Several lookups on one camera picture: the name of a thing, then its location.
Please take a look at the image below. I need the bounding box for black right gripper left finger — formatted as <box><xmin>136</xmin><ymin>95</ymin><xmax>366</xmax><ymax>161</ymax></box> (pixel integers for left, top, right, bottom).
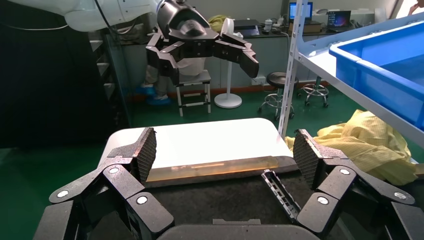
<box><xmin>48</xmin><ymin>127</ymin><xmax>175</xmax><ymax>240</ymax></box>

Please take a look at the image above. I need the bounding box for blue shoe cover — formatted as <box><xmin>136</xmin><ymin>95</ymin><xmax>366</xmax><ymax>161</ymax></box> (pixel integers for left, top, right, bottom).
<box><xmin>146</xmin><ymin>95</ymin><xmax>172</xmax><ymax>107</ymax></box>
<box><xmin>135</xmin><ymin>83</ymin><xmax>157</xmax><ymax>98</ymax></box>

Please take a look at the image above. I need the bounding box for yellow cloth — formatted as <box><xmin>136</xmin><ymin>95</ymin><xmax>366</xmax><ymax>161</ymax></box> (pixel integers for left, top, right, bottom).
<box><xmin>284</xmin><ymin>109</ymin><xmax>420</xmax><ymax>187</ymax></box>

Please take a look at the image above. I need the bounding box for black desktop device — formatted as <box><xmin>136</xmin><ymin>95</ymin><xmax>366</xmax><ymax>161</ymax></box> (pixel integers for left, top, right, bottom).
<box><xmin>233</xmin><ymin>18</ymin><xmax>263</xmax><ymax>38</ymax></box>

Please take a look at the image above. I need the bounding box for blue plastic tray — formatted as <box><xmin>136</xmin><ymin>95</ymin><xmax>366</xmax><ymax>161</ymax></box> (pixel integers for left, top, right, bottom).
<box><xmin>328</xmin><ymin>20</ymin><xmax>424</xmax><ymax>132</ymax></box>

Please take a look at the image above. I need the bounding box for grey metal channel part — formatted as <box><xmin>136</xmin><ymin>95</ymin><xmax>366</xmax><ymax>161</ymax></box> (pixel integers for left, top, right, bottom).
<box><xmin>260</xmin><ymin>169</ymin><xmax>301</xmax><ymax>223</ymax></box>

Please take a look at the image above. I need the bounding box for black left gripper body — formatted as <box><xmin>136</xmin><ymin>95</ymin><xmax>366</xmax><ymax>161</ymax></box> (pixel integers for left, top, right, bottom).
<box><xmin>156</xmin><ymin>0</ymin><xmax>220</xmax><ymax>61</ymax></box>

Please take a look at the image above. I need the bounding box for yellow bundle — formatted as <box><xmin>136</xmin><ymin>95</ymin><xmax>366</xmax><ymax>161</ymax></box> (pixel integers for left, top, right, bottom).
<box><xmin>207</xmin><ymin>14</ymin><xmax>230</xmax><ymax>33</ymax></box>

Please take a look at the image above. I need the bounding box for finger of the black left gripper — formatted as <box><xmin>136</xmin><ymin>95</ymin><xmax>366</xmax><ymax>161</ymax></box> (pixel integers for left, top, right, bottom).
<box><xmin>213</xmin><ymin>31</ymin><xmax>260</xmax><ymax>79</ymax></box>
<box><xmin>145</xmin><ymin>33</ymin><xmax>186</xmax><ymax>86</ymax></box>

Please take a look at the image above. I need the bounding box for black work mat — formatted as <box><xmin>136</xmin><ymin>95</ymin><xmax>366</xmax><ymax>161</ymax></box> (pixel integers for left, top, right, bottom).
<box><xmin>142</xmin><ymin>164</ymin><xmax>424</xmax><ymax>233</ymax></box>

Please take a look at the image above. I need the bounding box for laptop with dark screen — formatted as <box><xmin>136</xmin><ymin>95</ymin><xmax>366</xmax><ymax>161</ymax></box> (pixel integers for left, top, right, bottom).
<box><xmin>326</xmin><ymin>9</ymin><xmax>353</xmax><ymax>29</ymax></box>

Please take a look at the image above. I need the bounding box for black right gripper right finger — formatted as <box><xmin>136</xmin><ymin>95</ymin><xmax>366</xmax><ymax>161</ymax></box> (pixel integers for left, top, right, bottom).
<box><xmin>293</xmin><ymin>129</ymin><xmax>416</xmax><ymax>238</ymax></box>

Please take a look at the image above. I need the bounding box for person in white coat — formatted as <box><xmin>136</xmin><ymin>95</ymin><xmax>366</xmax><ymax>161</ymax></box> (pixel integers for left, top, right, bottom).
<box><xmin>142</xmin><ymin>56</ymin><xmax>207</xmax><ymax>100</ymax></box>

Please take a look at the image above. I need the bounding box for black stool chrome base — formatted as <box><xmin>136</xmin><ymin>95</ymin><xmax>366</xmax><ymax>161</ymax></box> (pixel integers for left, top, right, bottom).
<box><xmin>257</xmin><ymin>71</ymin><xmax>300</xmax><ymax>122</ymax></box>
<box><xmin>299</xmin><ymin>75</ymin><xmax>331</xmax><ymax>109</ymax></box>

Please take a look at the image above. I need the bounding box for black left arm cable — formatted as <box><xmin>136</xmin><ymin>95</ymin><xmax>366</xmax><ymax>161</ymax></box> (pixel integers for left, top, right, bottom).
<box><xmin>93</xmin><ymin>0</ymin><xmax>157</xmax><ymax>36</ymax></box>

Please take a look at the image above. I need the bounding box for white step chair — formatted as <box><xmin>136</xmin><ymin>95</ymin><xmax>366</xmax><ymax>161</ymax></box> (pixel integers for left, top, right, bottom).
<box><xmin>174</xmin><ymin>67</ymin><xmax>213</xmax><ymax>118</ymax></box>

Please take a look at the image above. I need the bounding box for laptop with blue screen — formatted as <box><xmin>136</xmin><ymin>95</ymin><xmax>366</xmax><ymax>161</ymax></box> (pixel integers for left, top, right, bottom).
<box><xmin>288</xmin><ymin>1</ymin><xmax>314</xmax><ymax>21</ymax></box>

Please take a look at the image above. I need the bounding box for white floor stand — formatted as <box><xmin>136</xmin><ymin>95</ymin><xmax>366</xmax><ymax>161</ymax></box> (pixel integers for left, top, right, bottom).
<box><xmin>213</xmin><ymin>17</ymin><xmax>244</xmax><ymax>110</ymax></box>

